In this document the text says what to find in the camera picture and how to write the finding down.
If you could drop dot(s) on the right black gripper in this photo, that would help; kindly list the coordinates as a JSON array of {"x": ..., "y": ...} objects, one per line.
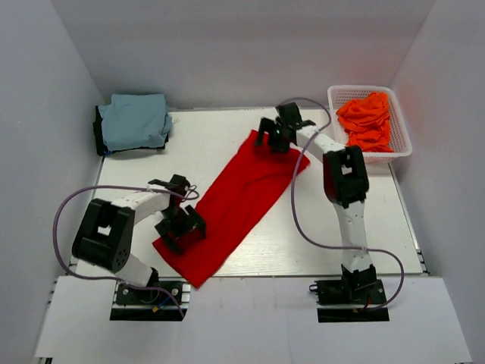
[{"x": 267, "y": 125}]

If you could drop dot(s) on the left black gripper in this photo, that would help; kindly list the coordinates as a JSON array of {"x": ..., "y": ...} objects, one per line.
[{"x": 192, "y": 216}]

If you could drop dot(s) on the red t shirt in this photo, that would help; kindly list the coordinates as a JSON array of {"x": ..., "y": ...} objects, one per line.
[{"x": 241, "y": 195}]

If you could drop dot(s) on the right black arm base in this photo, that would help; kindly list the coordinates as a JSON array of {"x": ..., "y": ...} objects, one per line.
[{"x": 335, "y": 305}]

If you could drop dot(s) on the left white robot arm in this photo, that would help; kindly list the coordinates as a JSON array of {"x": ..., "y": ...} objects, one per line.
[{"x": 104, "y": 238}]

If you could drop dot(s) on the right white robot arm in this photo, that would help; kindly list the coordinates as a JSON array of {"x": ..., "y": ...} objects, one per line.
[{"x": 345, "y": 181}]

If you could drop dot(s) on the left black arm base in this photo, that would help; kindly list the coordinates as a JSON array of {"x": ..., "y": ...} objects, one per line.
[{"x": 131, "y": 305}]

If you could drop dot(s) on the orange t shirt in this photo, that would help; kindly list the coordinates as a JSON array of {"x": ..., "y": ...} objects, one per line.
[{"x": 367, "y": 122}]

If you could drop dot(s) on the folded light blue t shirt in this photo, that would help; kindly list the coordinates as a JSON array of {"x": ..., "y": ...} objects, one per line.
[{"x": 132, "y": 121}]

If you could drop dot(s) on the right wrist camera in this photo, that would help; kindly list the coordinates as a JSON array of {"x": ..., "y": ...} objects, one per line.
[{"x": 301, "y": 124}]

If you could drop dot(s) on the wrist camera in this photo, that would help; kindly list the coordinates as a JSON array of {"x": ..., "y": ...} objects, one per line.
[
  {"x": 178, "y": 184},
  {"x": 301, "y": 124}
]

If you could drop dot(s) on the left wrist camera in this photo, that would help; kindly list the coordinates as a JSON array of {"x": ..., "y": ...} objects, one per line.
[{"x": 178, "y": 184}]

